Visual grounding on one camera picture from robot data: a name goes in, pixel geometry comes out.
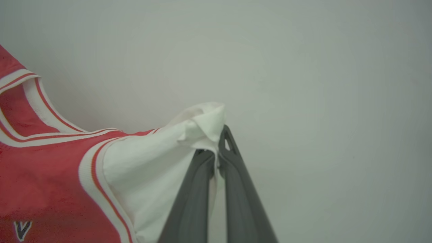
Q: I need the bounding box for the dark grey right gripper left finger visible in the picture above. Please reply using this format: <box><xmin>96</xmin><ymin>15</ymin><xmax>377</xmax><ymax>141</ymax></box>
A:
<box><xmin>158</xmin><ymin>149</ymin><xmax>216</xmax><ymax>243</ymax></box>

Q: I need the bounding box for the red and white jersey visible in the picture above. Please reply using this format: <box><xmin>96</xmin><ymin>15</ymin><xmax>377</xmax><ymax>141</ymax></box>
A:
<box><xmin>0</xmin><ymin>44</ymin><xmax>226</xmax><ymax>243</ymax></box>

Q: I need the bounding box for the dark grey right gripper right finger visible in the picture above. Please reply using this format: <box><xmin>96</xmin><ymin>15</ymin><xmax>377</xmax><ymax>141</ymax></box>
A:
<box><xmin>218</xmin><ymin>125</ymin><xmax>279</xmax><ymax>243</ymax></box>

